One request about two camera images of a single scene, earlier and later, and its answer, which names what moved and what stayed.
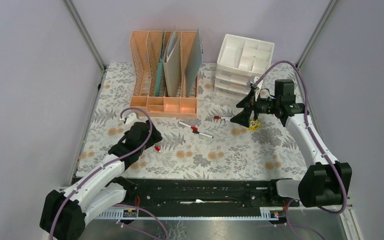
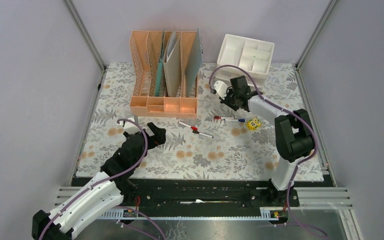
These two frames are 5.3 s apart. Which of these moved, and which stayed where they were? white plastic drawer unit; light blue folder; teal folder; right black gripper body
Moved: right black gripper body
Stayed: light blue folder; white plastic drawer unit; teal folder
